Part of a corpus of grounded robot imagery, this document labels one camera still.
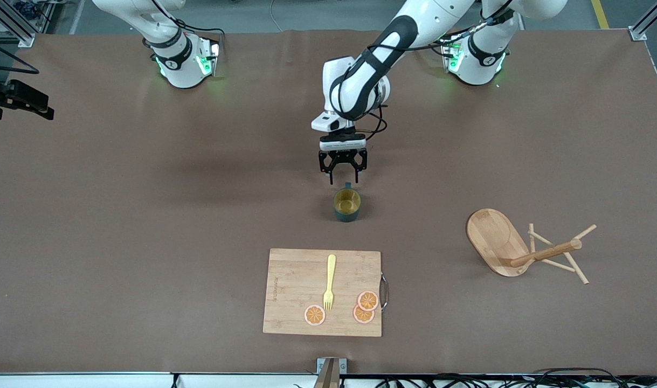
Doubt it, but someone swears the dark green mug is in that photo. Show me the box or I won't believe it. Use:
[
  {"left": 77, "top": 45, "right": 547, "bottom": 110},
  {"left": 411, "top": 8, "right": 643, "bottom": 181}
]
[{"left": 334, "top": 182, "right": 362, "bottom": 223}]

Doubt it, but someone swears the wooden mug rack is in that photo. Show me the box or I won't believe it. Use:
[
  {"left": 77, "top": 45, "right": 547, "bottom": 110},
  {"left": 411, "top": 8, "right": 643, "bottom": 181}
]
[{"left": 466, "top": 208, "right": 598, "bottom": 285}]

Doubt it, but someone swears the yellow plastic fork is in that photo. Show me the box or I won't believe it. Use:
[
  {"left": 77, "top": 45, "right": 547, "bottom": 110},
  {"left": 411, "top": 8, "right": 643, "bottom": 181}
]
[{"left": 323, "top": 254, "right": 337, "bottom": 312}]

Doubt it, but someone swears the bamboo cutting board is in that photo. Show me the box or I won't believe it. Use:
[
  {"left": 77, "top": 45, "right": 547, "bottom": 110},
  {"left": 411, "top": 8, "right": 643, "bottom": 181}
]
[{"left": 263, "top": 248, "right": 389, "bottom": 337}]

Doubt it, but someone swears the aluminium frame with foot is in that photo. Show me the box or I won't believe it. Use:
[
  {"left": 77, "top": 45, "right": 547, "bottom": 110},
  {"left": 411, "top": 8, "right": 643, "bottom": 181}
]
[{"left": 0, "top": 0, "right": 36, "bottom": 49}]

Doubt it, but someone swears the black left arm base cable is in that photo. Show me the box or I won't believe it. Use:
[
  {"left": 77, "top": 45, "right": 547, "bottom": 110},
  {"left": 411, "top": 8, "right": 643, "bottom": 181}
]
[{"left": 397, "top": 26, "right": 448, "bottom": 58}]

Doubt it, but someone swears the black arm base cable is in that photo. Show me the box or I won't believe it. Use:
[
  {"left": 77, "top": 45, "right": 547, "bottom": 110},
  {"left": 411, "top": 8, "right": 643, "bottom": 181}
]
[
  {"left": 397, "top": 26, "right": 448, "bottom": 58},
  {"left": 145, "top": 0, "right": 225, "bottom": 52}
]

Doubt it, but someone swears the black right arm base cable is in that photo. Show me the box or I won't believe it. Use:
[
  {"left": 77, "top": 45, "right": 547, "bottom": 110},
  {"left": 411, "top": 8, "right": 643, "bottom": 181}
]
[{"left": 145, "top": 0, "right": 225, "bottom": 52}]

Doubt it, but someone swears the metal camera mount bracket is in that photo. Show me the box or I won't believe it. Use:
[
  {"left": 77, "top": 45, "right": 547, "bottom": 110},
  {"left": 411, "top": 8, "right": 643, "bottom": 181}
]
[{"left": 316, "top": 357, "right": 348, "bottom": 388}]

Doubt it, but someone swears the white table edge rail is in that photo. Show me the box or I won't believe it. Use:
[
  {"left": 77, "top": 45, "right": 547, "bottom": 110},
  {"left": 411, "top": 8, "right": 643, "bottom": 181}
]
[{"left": 0, "top": 371, "right": 657, "bottom": 388}]

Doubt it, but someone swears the slanted aluminium corner post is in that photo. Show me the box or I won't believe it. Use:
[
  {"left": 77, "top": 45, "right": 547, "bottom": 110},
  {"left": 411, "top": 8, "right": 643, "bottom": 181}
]
[{"left": 629, "top": 0, "right": 657, "bottom": 41}]

